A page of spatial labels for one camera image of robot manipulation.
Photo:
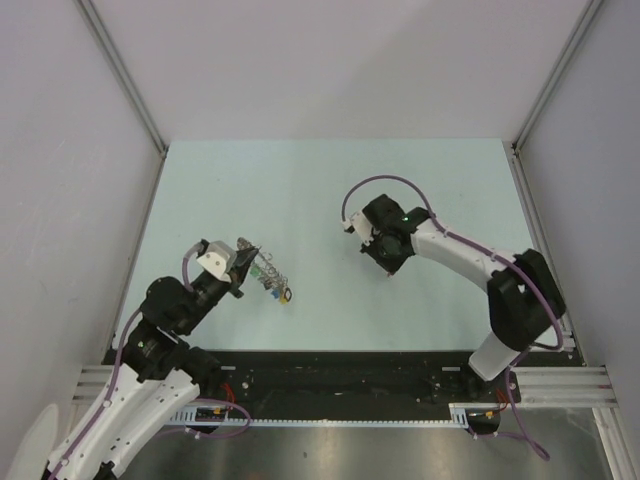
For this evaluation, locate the white cable duct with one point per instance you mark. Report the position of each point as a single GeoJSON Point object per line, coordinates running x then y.
{"type": "Point", "coordinates": [187, 418]}

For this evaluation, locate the right aluminium frame post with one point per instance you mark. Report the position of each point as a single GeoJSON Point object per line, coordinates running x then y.
{"type": "Point", "coordinates": [568, 52]}

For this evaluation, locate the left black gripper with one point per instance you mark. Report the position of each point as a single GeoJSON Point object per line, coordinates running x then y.
{"type": "Point", "coordinates": [239, 270]}

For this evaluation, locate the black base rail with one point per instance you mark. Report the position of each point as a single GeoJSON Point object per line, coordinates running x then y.
{"type": "Point", "coordinates": [340, 385]}

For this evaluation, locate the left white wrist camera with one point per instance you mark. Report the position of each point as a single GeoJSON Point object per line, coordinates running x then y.
{"type": "Point", "coordinates": [218, 259]}

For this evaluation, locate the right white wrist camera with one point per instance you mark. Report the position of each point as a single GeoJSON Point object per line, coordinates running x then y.
{"type": "Point", "coordinates": [359, 224]}

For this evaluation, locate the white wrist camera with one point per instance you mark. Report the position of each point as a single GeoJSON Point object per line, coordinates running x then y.
{"type": "Point", "coordinates": [218, 259]}
{"type": "Point", "coordinates": [359, 224]}

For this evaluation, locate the aluminium frame post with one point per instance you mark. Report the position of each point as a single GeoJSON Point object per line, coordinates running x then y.
{"type": "Point", "coordinates": [568, 52]}
{"type": "Point", "coordinates": [108, 48]}

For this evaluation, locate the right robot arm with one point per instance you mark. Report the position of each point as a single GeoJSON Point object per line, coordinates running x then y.
{"type": "Point", "coordinates": [524, 300]}

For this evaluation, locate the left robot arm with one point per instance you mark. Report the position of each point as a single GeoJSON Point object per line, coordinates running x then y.
{"type": "Point", "coordinates": [155, 371]}

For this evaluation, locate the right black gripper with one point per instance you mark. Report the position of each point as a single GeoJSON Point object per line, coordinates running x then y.
{"type": "Point", "coordinates": [389, 266]}

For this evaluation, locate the left aluminium frame post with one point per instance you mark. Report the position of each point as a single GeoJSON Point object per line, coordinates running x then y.
{"type": "Point", "coordinates": [108, 48]}

